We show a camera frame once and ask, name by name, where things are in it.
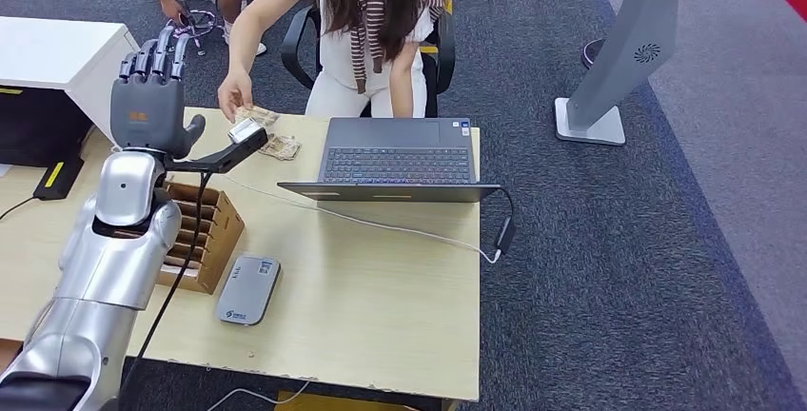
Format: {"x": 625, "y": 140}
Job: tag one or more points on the person's right hand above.
{"x": 235, "y": 93}

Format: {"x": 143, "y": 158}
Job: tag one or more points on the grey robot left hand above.
{"x": 148, "y": 112}

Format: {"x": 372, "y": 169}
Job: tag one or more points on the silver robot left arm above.
{"x": 107, "y": 257}

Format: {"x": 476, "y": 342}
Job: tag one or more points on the person's left forearm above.
{"x": 401, "y": 90}

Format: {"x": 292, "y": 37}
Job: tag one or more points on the person's right forearm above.
{"x": 244, "y": 42}

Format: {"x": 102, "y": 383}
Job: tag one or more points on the brown cardboard card organizer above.
{"x": 217, "y": 238}

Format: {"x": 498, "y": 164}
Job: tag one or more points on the grey card reader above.
{"x": 248, "y": 291}

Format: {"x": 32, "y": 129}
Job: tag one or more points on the chrome stool base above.
{"x": 200, "y": 23}

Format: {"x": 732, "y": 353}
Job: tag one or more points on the black base with yellow label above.
{"x": 58, "y": 176}

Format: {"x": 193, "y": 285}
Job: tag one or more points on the white cabinet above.
{"x": 57, "y": 49}

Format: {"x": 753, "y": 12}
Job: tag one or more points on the black screen panel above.
{"x": 35, "y": 127}

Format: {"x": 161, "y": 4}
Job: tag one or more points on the grey open laptop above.
{"x": 397, "y": 162}

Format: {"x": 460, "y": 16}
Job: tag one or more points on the black office chair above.
{"x": 444, "y": 55}

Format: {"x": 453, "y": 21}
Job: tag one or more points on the round black floor base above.
{"x": 587, "y": 56}

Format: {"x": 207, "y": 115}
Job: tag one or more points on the grey kiosk stand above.
{"x": 630, "y": 36}

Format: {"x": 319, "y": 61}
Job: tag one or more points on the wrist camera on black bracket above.
{"x": 243, "y": 134}

